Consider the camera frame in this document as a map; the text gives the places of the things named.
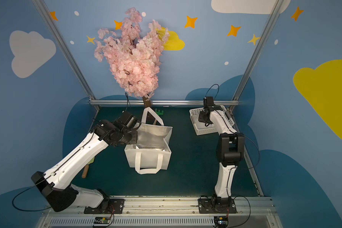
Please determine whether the white perforated plastic basket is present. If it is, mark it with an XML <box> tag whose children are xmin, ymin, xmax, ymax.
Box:
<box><xmin>189</xmin><ymin>105</ymin><xmax>237</xmax><ymax>135</ymax></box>

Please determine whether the white insulated delivery bag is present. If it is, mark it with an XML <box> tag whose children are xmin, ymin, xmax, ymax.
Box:
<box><xmin>124</xmin><ymin>107</ymin><xmax>173</xmax><ymax>175</ymax></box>

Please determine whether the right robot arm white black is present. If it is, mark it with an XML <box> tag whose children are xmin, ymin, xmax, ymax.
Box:
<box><xmin>198</xmin><ymin>97</ymin><xmax>245</xmax><ymax>204</ymax></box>

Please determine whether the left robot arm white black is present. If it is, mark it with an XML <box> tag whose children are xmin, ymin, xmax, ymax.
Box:
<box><xmin>31</xmin><ymin>118</ymin><xmax>141</xmax><ymax>212</ymax></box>

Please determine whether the light green toy spatula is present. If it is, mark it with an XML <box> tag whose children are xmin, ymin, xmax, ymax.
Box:
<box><xmin>81</xmin><ymin>157</ymin><xmax>95</xmax><ymax>179</ymax></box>

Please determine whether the pink cherry blossom tree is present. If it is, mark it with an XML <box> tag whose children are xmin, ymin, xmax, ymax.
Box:
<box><xmin>94</xmin><ymin>8</ymin><xmax>170</xmax><ymax>108</ymax></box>

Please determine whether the left controller board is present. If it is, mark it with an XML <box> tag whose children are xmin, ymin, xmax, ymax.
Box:
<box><xmin>93</xmin><ymin>217</ymin><xmax>113</xmax><ymax>228</ymax></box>

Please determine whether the controller board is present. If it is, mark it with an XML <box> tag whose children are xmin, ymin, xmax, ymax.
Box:
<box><xmin>93</xmin><ymin>217</ymin><xmax>113</xmax><ymax>228</ymax></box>
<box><xmin>213</xmin><ymin>216</ymin><xmax>229</xmax><ymax>228</ymax></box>

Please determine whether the right controller board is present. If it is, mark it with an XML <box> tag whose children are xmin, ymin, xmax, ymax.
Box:
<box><xmin>213</xmin><ymin>216</ymin><xmax>229</xmax><ymax>228</ymax></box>

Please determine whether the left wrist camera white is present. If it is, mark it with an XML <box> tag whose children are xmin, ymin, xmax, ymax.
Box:
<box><xmin>118</xmin><ymin>111</ymin><xmax>138</xmax><ymax>129</ymax></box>

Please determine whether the green toy rake wooden handle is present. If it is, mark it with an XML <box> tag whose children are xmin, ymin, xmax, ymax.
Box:
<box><xmin>153</xmin><ymin>108</ymin><xmax>164</xmax><ymax>125</ymax></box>

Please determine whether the aluminium back frame bar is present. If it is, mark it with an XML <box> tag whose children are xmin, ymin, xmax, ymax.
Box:
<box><xmin>89</xmin><ymin>99</ymin><xmax>239</xmax><ymax>106</ymax></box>

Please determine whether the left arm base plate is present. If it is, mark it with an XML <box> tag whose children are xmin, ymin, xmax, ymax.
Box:
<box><xmin>84</xmin><ymin>198</ymin><xmax>125</xmax><ymax>214</ymax></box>

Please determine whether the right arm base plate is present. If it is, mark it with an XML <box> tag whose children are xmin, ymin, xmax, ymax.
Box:
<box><xmin>198</xmin><ymin>197</ymin><xmax>237</xmax><ymax>214</ymax></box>

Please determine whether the left aluminium frame post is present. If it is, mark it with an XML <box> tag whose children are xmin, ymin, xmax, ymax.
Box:
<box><xmin>32</xmin><ymin>0</ymin><xmax>96</xmax><ymax>102</ymax></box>

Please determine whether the aluminium frame post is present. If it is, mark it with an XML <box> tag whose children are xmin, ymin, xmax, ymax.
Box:
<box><xmin>32</xmin><ymin>0</ymin><xmax>96</xmax><ymax>102</ymax></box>
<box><xmin>227</xmin><ymin>0</ymin><xmax>286</xmax><ymax>112</ymax></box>

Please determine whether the aluminium front rail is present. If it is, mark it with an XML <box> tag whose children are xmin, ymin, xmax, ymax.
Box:
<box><xmin>36</xmin><ymin>196</ymin><xmax>283</xmax><ymax>228</ymax></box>

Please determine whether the right aluminium frame post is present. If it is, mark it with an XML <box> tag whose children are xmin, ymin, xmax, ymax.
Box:
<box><xmin>227</xmin><ymin>0</ymin><xmax>286</xmax><ymax>112</ymax></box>

